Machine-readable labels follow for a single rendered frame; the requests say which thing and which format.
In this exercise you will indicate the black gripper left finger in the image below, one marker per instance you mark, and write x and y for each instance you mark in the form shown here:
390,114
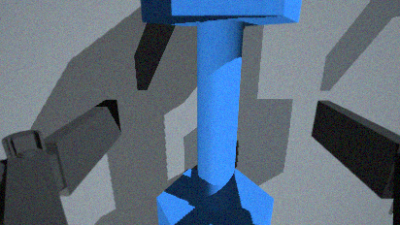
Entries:
38,171

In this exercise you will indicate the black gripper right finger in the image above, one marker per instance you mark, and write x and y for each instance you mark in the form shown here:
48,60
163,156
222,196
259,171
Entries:
370,151

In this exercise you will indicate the blue dumbbell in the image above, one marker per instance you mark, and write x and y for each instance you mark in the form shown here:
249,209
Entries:
216,193

